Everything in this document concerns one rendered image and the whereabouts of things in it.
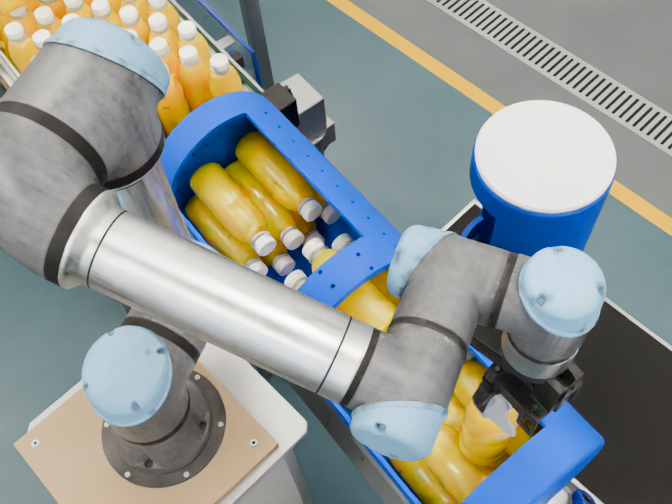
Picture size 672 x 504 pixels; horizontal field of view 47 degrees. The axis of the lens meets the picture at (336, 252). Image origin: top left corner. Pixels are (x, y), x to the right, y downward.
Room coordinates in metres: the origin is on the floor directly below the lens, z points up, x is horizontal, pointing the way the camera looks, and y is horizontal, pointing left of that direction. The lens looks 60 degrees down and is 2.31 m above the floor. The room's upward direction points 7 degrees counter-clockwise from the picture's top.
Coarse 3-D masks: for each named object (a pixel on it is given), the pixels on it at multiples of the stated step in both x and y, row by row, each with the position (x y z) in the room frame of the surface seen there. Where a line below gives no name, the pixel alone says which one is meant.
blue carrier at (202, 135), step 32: (224, 96) 0.97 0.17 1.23; (256, 96) 1.00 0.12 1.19; (192, 128) 0.91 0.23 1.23; (224, 128) 0.97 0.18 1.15; (256, 128) 1.00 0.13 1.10; (288, 128) 0.91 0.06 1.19; (160, 160) 0.89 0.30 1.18; (192, 160) 0.92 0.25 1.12; (224, 160) 0.96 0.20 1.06; (288, 160) 0.82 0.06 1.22; (320, 160) 0.83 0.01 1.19; (192, 192) 0.91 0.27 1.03; (320, 192) 0.74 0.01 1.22; (352, 192) 0.76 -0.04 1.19; (192, 224) 0.83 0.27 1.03; (320, 224) 0.83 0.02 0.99; (352, 224) 0.67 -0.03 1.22; (384, 224) 0.69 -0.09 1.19; (352, 256) 0.61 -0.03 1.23; (384, 256) 0.61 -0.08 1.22; (320, 288) 0.56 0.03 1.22; (352, 288) 0.55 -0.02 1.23; (576, 416) 0.33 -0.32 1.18; (544, 448) 0.27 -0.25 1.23; (576, 448) 0.27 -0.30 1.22; (512, 480) 0.24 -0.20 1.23; (544, 480) 0.23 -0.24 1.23
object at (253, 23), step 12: (240, 0) 1.52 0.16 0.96; (252, 0) 1.51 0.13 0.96; (252, 12) 1.51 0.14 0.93; (252, 24) 1.51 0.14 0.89; (252, 36) 1.50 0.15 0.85; (264, 36) 1.52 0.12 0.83; (252, 48) 1.52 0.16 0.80; (264, 48) 1.52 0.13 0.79; (264, 60) 1.51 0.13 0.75; (264, 72) 1.51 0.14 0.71; (264, 84) 1.51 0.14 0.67
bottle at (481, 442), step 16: (464, 416) 0.32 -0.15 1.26; (480, 416) 0.30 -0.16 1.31; (512, 416) 0.30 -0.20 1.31; (464, 432) 0.31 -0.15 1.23; (480, 432) 0.29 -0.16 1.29; (496, 432) 0.28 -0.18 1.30; (464, 448) 0.30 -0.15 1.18; (480, 448) 0.28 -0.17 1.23; (496, 448) 0.28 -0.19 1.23; (480, 464) 0.28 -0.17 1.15
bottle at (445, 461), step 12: (444, 432) 0.34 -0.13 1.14; (456, 432) 0.34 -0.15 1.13; (444, 444) 0.32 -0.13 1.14; (456, 444) 0.32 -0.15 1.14; (432, 456) 0.31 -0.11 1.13; (444, 456) 0.30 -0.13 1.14; (456, 456) 0.30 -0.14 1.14; (432, 468) 0.29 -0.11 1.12; (444, 468) 0.29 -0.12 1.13; (456, 468) 0.28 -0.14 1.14; (468, 468) 0.28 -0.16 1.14; (480, 468) 0.28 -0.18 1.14; (444, 480) 0.27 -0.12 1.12; (456, 480) 0.27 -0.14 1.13; (468, 480) 0.26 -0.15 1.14; (480, 480) 0.26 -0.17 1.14; (456, 492) 0.25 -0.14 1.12; (468, 492) 0.25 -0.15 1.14
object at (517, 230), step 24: (480, 192) 0.86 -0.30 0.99; (480, 216) 1.03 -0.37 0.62; (504, 216) 0.80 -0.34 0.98; (528, 216) 0.77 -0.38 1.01; (552, 216) 0.76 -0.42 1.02; (576, 216) 0.77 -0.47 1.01; (480, 240) 1.03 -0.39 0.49; (504, 240) 0.79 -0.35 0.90; (528, 240) 0.77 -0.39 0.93; (552, 240) 0.76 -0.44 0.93; (576, 240) 0.78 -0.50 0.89
